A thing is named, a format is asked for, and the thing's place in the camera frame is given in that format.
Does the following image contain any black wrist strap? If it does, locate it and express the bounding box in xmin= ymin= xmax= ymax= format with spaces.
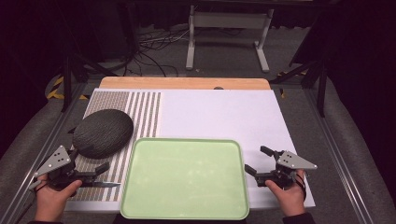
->
xmin=294 ymin=173 xmax=308 ymax=202

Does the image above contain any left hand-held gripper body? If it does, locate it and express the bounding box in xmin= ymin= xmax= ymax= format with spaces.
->
xmin=28 ymin=145 xmax=96 ymax=192

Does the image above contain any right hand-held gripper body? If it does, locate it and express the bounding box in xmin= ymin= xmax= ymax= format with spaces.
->
xmin=254 ymin=149 xmax=318 ymax=189

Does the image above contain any light green plastic tray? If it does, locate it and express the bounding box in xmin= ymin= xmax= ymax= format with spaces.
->
xmin=119 ymin=136 xmax=251 ymax=221

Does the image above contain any person's right hand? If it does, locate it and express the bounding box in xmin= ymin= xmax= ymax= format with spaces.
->
xmin=264 ymin=168 xmax=308 ymax=217

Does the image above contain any steel knife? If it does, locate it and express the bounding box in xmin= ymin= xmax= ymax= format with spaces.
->
xmin=81 ymin=181 xmax=121 ymax=189

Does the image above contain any aluminium rail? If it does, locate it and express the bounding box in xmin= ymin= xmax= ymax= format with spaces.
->
xmin=302 ymin=88 xmax=372 ymax=224
xmin=0 ymin=81 xmax=92 ymax=224

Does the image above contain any black metal stand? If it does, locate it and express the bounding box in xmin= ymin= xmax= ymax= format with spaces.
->
xmin=269 ymin=58 xmax=329 ymax=119
xmin=60 ymin=50 xmax=120 ymax=114

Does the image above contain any dark textured oval object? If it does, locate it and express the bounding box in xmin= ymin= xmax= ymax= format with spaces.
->
xmin=72 ymin=108 xmax=134 ymax=160

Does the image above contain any bundle of floor cables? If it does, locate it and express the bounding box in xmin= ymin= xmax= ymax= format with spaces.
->
xmin=123 ymin=28 xmax=191 ymax=77

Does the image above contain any person's left hand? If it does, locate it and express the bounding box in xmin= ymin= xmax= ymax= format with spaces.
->
xmin=34 ymin=173 xmax=84 ymax=222

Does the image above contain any white metal stand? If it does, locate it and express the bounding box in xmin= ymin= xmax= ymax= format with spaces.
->
xmin=185 ymin=5 xmax=276 ymax=74

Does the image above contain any striped woven placemat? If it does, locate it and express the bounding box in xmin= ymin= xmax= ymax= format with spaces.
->
xmin=66 ymin=90 xmax=163 ymax=203

